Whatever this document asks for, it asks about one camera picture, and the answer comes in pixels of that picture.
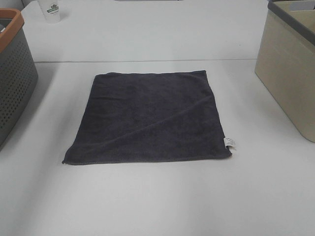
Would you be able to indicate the beige bin with grey rim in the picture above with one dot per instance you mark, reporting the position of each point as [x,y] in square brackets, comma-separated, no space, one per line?
[286,60]

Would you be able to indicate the dark grey towel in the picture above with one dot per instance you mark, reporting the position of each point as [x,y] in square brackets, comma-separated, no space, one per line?
[166,117]

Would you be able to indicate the grey basket with orange rim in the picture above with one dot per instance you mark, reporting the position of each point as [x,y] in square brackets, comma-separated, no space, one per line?
[18,74]

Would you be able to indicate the white paper cup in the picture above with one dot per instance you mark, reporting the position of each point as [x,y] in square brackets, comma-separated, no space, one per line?
[50,10]

